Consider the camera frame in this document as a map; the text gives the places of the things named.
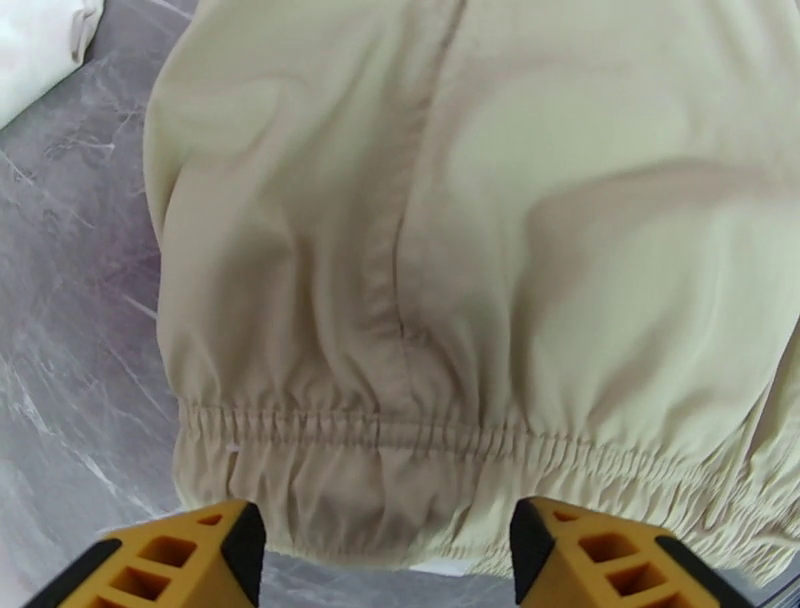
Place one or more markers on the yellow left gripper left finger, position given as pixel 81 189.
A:
pixel 187 562

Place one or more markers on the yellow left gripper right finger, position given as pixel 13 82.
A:
pixel 594 562

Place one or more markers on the beige elastic-waist shorts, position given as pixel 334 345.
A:
pixel 469 250

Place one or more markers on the white t-shirt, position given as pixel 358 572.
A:
pixel 37 50

